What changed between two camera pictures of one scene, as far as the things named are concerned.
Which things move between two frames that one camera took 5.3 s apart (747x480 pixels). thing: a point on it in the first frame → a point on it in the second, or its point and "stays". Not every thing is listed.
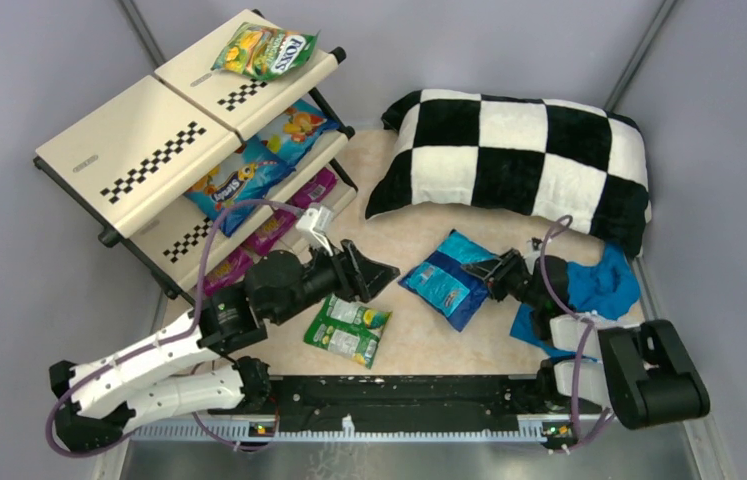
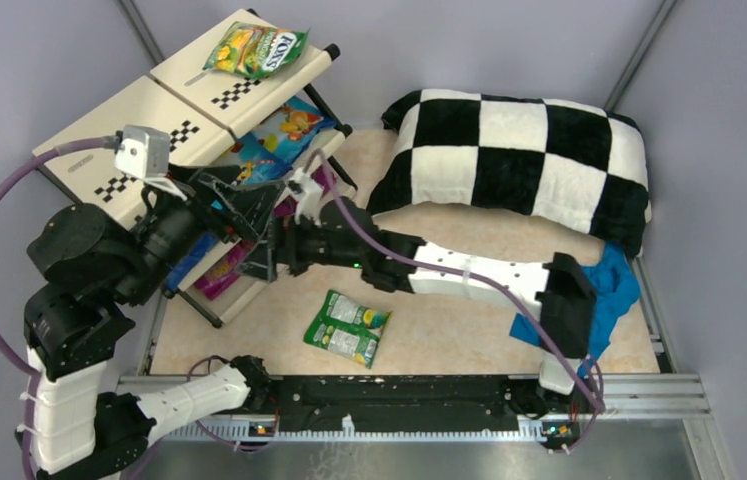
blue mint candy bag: (442, 288) → (198, 248)
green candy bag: (347, 328) stays
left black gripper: (350, 273) → (209, 201)
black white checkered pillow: (580, 167) stays
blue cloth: (604, 291) stays
